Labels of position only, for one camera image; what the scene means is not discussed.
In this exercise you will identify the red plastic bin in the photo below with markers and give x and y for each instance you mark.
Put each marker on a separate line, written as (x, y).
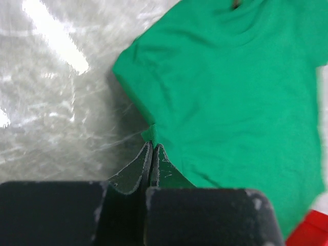
(312, 231)

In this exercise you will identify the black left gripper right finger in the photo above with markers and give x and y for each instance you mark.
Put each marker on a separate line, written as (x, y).
(164, 174)

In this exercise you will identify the green t shirt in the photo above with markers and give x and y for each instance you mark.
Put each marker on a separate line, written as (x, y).
(232, 95)

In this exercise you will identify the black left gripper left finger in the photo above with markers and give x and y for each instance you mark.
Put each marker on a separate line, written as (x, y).
(134, 177)

